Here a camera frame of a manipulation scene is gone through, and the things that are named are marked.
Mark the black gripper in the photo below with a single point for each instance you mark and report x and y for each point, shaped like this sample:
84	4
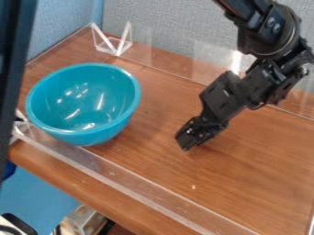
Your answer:
206	125

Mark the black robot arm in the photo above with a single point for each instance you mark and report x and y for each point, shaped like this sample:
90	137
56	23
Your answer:
269	35

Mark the blue plastic bowl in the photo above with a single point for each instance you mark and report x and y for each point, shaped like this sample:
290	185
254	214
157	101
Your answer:
83	103

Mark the clear acrylic back barrier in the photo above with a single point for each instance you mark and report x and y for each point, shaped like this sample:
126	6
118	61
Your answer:
211	60

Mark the clear acrylic barrier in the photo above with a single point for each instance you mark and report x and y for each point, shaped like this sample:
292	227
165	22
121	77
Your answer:
174	206
211	60

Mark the clear acrylic front barrier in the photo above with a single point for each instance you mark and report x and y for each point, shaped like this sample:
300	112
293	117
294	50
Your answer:
174	206

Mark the clear box under table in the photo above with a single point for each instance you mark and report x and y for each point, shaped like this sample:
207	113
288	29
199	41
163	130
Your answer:
82	222

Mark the black object bottom left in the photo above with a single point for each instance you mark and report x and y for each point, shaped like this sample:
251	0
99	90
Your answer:
14	226

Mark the clear acrylic corner bracket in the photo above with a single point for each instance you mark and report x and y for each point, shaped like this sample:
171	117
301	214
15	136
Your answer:
111	45

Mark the clear acrylic left bracket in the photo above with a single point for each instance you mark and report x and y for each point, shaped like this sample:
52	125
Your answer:
20	126

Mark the dark blue foreground post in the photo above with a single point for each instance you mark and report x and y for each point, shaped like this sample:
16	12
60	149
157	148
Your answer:
16	24

